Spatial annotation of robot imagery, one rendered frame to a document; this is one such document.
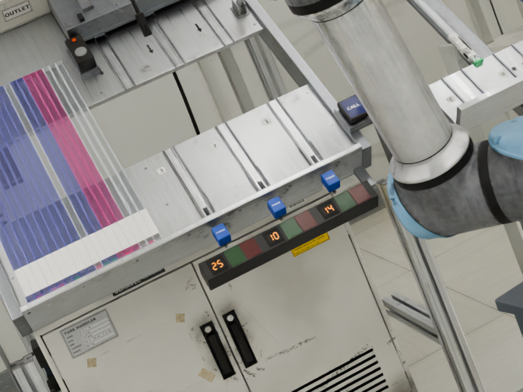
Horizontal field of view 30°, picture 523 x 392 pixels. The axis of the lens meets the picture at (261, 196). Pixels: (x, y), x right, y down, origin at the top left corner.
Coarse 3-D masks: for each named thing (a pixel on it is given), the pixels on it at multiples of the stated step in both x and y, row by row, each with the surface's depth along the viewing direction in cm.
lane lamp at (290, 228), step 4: (288, 220) 172; (292, 220) 172; (280, 224) 171; (284, 224) 171; (288, 224) 171; (292, 224) 171; (296, 224) 171; (284, 228) 171; (288, 228) 171; (292, 228) 171; (296, 228) 171; (284, 232) 170; (288, 232) 170; (292, 232) 170; (296, 232) 170; (300, 232) 170; (288, 236) 170; (292, 236) 170
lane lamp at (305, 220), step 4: (304, 212) 172; (308, 212) 172; (296, 216) 172; (300, 216) 172; (304, 216) 172; (308, 216) 172; (312, 216) 172; (296, 220) 172; (300, 220) 172; (304, 220) 171; (308, 220) 171; (312, 220) 171; (300, 224) 171; (304, 224) 171; (308, 224) 171; (312, 224) 171; (316, 224) 171; (304, 228) 171; (308, 228) 170
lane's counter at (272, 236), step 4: (276, 228) 171; (268, 232) 171; (272, 232) 171; (276, 232) 171; (264, 236) 170; (268, 236) 170; (272, 236) 170; (276, 236) 170; (280, 236) 170; (268, 240) 170; (272, 240) 170; (276, 240) 170; (280, 240) 170; (272, 244) 169
